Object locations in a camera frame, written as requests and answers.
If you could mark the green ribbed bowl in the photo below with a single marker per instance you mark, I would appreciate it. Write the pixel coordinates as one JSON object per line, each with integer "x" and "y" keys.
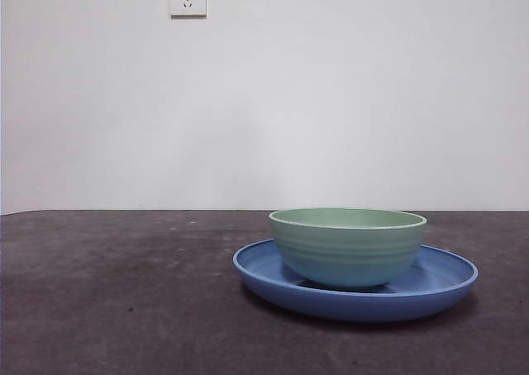
{"x": 347, "y": 259}

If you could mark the blue round plate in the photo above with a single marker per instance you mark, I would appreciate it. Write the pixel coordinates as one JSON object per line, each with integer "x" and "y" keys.
{"x": 355, "y": 307}

